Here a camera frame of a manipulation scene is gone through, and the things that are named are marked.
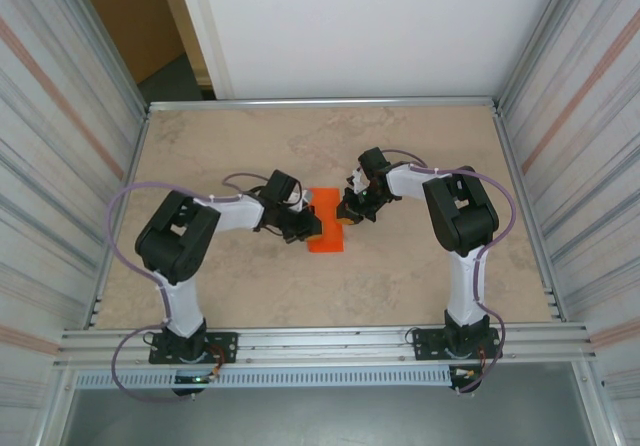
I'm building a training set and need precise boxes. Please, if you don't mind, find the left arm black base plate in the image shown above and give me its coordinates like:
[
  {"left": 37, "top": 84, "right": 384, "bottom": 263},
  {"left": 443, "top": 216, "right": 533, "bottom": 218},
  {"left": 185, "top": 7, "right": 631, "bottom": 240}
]
[{"left": 148, "top": 331, "right": 239, "bottom": 366}]

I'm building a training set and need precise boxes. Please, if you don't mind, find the aluminium table side rail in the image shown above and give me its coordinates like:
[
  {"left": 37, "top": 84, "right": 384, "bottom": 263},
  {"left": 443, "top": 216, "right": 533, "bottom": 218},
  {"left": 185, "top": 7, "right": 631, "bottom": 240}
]
[
  {"left": 492, "top": 105, "right": 565, "bottom": 323},
  {"left": 88, "top": 110, "right": 151, "bottom": 330}
]

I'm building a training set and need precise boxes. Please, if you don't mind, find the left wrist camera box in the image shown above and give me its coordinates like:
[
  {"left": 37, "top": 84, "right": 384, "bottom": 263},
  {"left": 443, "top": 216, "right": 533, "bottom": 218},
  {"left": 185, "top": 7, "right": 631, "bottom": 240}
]
[{"left": 287, "top": 188, "right": 315, "bottom": 213}]

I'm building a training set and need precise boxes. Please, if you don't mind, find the aluminium frame post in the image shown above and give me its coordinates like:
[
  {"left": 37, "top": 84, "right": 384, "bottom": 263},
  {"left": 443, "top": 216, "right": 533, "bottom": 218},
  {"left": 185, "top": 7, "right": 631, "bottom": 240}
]
[{"left": 494, "top": 0, "right": 601, "bottom": 112}]

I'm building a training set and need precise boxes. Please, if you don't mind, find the brown wooden door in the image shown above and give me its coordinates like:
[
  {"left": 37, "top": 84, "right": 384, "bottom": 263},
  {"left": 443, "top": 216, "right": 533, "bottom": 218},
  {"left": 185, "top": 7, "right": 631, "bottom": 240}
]
[{"left": 74, "top": 0, "right": 207, "bottom": 86}]

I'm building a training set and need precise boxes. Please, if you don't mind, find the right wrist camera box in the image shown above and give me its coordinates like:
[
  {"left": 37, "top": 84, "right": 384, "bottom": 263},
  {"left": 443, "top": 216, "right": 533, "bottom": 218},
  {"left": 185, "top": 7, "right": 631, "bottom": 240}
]
[{"left": 348, "top": 164, "right": 372, "bottom": 193}]

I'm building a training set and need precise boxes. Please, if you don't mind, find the aluminium mounting rail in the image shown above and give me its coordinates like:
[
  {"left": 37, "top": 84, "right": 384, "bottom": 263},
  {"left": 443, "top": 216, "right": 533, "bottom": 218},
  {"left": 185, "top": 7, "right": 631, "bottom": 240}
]
[{"left": 53, "top": 321, "right": 599, "bottom": 371}]

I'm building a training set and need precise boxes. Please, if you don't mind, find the grey metal shelf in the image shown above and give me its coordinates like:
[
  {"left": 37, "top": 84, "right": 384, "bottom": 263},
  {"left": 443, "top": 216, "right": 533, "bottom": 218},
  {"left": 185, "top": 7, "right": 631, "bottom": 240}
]
[{"left": 59, "top": 388, "right": 599, "bottom": 446}]

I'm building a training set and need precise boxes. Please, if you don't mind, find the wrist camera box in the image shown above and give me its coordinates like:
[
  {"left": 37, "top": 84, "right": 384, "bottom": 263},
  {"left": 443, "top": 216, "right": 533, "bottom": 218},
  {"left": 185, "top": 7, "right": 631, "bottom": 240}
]
[
  {"left": 287, "top": 188, "right": 315, "bottom": 213},
  {"left": 348, "top": 164, "right": 372, "bottom": 193}
]

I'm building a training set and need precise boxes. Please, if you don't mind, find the grey slotted cable duct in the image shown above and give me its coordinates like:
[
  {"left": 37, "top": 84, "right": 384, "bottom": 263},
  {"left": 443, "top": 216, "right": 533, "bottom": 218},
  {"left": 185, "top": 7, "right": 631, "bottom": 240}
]
[{"left": 73, "top": 367, "right": 454, "bottom": 391}]

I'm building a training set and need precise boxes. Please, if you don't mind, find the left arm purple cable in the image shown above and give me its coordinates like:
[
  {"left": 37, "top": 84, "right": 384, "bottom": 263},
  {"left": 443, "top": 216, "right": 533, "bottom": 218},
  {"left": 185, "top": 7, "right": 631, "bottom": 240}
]
[{"left": 107, "top": 171, "right": 262, "bottom": 404}]

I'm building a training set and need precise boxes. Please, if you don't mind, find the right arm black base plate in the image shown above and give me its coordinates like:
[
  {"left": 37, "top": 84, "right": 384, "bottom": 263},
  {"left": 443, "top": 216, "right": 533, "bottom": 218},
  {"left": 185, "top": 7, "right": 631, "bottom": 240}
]
[{"left": 411, "top": 326, "right": 503, "bottom": 362}]

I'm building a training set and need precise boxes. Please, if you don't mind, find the white cable connector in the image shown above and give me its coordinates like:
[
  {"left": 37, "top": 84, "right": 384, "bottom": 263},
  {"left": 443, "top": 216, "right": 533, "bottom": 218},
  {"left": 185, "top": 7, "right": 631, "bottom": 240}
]
[{"left": 448, "top": 365, "right": 482, "bottom": 383}]

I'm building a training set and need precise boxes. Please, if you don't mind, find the circuit board with green light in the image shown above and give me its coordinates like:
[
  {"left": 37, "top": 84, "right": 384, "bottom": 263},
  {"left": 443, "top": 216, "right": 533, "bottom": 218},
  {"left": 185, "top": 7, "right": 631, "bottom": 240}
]
[{"left": 173, "top": 373, "right": 221, "bottom": 385}]

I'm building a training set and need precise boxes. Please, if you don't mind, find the orange square paper sheet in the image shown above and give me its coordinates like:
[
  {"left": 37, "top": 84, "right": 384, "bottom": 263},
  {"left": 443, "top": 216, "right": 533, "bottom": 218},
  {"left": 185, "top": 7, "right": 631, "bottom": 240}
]
[{"left": 306, "top": 186, "right": 346, "bottom": 255}]

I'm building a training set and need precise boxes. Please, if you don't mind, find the aluminium table edge bar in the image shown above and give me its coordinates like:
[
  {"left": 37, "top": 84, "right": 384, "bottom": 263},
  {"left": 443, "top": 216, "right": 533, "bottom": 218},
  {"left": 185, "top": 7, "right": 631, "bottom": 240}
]
[{"left": 147, "top": 96, "right": 497, "bottom": 113}]

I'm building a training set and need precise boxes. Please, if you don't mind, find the white door frame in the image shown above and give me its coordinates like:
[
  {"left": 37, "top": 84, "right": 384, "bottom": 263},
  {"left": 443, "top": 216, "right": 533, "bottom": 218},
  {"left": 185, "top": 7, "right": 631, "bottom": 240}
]
[{"left": 154, "top": 0, "right": 235, "bottom": 101}]

